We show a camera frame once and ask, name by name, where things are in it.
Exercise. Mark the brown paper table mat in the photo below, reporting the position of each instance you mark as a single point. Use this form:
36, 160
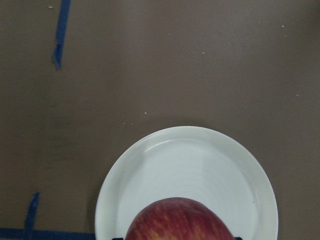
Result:
247, 68

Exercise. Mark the red yellow apple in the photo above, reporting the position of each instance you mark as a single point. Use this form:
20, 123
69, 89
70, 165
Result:
177, 218

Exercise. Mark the white round plate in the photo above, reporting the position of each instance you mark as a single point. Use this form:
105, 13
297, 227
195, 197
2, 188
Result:
191, 162

